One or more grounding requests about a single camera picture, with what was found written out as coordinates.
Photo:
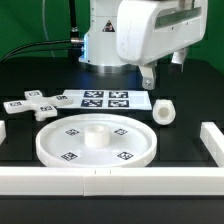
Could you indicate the white cross-shaped table base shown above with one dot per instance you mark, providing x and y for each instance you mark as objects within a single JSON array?
[{"x": 43, "y": 107}]

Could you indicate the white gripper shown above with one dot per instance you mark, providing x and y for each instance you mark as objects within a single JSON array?
[{"x": 151, "y": 29}]

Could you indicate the white fence bar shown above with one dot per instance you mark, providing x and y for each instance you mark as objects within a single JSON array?
[
  {"x": 213, "y": 139},
  {"x": 111, "y": 181},
  {"x": 2, "y": 131}
]

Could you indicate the black vertical cable connector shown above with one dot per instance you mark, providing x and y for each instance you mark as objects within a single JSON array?
[{"x": 74, "y": 32}]

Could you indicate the white round table top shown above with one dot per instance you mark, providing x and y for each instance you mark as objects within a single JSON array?
[{"x": 96, "y": 141}]

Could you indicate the white right fence bar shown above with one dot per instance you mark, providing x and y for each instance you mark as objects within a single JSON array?
[{"x": 213, "y": 139}]

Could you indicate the white left fence bar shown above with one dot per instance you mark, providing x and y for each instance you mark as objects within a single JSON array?
[{"x": 2, "y": 131}]

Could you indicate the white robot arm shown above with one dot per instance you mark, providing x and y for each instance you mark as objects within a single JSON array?
[{"x": 100, "y": 52}]

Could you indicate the white front fence bar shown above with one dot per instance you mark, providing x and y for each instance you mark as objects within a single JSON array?
[{"x": 111, "y": 181}]

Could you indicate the white marker plate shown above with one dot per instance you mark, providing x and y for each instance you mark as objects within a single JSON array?
[{"x": 109, "y": 99}]

